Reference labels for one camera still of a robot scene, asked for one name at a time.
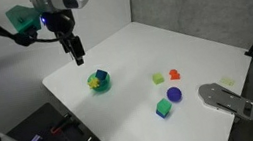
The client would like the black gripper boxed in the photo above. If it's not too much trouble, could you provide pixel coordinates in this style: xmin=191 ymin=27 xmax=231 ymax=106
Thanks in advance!
xmin=42 ymin=7 xmax=87 ymax=71

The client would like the grey metal mounting plate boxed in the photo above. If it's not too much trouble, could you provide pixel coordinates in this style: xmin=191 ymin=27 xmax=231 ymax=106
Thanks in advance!
xmin=196 ymin=76 xmax=253 ymax=129

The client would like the yellow star block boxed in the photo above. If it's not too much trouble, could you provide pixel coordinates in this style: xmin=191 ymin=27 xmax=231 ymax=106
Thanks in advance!
xmin=86 ymin=76 xmax=102 ymax=90

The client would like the orange shaped block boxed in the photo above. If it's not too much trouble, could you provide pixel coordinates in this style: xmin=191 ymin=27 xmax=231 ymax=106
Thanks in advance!
xmin=168 ymin=68 xmax=181 ymax=82

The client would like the pale yellow translucent tile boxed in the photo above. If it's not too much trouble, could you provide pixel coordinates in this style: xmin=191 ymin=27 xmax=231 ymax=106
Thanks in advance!
xmin=219 ymin=75 xmax=237 ymax=89

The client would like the light green block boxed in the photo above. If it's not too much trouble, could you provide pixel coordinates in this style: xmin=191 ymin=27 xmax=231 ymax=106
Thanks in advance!
xmin=151 ymin=71 xmax=166 ymax=86

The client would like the green bowl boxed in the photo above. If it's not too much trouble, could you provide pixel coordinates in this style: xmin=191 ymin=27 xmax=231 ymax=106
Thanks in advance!
xmin=85 ymin=69 xmax=113 ymax=95

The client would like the blue purple ball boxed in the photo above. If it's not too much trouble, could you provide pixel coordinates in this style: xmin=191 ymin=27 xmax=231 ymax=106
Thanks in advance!
xmin=164 ymin=85 xmax=184 ymax=105

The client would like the green camera mount bracket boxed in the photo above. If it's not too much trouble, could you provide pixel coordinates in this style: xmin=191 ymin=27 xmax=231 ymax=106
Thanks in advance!
xmin=4 ymin=2 xmax=44 ymax=36

